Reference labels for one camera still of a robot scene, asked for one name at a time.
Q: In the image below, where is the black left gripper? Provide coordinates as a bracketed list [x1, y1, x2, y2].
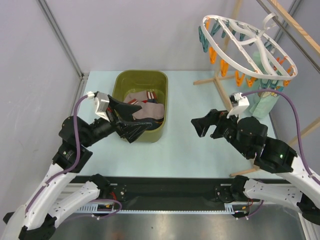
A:
[81, 94, 152, 147]

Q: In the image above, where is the grey beige sock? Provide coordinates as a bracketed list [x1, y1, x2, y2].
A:
[132, 101, 165, 120]
[124, 90, 157, 104]

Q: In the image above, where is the white round clip hanger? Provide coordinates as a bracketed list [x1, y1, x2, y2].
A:
[198, 13, 298, 81]

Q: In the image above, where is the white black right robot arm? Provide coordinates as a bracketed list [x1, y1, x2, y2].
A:
[191, 109, 320, 225]

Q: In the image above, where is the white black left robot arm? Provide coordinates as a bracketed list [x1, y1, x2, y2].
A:
[1, 91, 151, 240]

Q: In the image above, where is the wooden hanger stand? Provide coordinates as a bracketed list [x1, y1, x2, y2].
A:
[193, 0, 320, 177]

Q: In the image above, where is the olive green plastic basket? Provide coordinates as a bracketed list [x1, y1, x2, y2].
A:
[112, 70, 168, 143]

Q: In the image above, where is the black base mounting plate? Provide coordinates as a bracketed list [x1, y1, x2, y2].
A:
[72, 176, 261, 211]

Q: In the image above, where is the mint green cloth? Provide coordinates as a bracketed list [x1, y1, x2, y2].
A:
[247, 49, 286, 118]

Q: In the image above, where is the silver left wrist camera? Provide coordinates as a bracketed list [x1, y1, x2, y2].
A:
[86, 91, 110, 122]

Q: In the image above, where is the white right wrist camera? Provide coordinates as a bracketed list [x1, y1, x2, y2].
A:
[227, 92, 250, 119]

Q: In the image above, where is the aluminium frame post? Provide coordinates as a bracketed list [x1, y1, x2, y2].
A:
[37, 0, 85, 78]

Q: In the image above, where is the white slotted cable duct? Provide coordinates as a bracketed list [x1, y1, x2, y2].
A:
[76, 200, 248, 215]

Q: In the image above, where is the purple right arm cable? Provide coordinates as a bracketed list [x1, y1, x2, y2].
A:
[234, 88, 320, 221]

